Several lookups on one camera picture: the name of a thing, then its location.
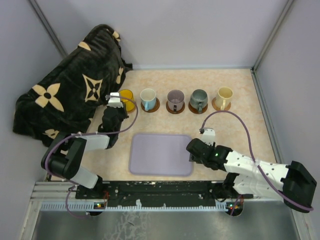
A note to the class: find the black floral plush blanket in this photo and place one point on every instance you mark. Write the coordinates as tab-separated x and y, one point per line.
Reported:
66	99

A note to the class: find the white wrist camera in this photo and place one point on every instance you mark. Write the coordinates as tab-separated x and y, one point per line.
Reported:
114	100
208	136

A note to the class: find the grey green mug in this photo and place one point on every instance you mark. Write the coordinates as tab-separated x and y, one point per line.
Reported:
199	99

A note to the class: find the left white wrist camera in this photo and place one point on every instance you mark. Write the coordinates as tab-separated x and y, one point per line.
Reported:
114	100

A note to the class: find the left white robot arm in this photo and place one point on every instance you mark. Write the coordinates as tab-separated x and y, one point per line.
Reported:
64	156

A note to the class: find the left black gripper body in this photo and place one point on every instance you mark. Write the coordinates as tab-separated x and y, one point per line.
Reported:
122	114

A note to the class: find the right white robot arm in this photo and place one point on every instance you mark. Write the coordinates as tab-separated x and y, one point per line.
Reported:
291	183

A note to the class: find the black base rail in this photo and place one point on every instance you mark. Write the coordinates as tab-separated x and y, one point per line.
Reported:
158	193

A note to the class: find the dark brown wooden coaster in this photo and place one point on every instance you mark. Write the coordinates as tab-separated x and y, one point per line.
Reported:
157	106
175	112
195	111

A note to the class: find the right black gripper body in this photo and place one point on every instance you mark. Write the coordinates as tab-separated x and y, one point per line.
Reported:
193	158

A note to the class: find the cream yellow mug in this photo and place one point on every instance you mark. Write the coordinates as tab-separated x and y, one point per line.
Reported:
223	98

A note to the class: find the yellow mug black handle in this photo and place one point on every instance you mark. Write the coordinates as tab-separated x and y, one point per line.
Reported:
128	100

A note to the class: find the purple glass mug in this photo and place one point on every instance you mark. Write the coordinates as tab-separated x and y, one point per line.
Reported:
175	99

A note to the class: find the white mug blue outside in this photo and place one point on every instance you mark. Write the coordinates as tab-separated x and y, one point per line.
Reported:
148	99

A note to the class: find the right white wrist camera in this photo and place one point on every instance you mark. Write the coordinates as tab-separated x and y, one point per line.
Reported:
208	136

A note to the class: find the light woven rattan coaster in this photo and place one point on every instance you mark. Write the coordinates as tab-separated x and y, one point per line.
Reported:
213	102

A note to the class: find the lavender plastic tray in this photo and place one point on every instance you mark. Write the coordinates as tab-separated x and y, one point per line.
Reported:
155	154

